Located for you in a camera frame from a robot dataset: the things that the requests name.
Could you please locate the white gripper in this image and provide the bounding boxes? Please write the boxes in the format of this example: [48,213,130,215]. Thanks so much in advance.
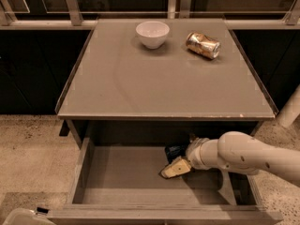
[160,133,218,179]

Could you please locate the dark blue rxbar wrapper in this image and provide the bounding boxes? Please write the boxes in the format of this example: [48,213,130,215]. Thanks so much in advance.
[164,143,188,163]

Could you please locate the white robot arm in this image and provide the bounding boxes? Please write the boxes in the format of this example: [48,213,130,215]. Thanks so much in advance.
[160,131,300,187]

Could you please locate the white robot base corner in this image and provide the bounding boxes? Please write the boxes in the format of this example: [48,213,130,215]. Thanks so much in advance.
[2,208,56,225]

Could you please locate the grey open drawer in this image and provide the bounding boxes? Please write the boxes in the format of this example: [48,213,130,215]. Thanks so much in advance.
[48,138,283,225]

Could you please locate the grey counter cabinet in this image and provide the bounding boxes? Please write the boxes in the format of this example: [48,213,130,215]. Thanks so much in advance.
[57,19,275,145]

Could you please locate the crushed gold soda can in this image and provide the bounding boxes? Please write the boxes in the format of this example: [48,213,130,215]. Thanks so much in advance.
[186,32,221,60]

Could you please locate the white ceramic bowl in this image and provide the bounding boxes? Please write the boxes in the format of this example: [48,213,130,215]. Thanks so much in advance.
[136,21,170,49]

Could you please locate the metal railing frame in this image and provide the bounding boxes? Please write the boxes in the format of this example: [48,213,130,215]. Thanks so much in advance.
[0,0,300,30]

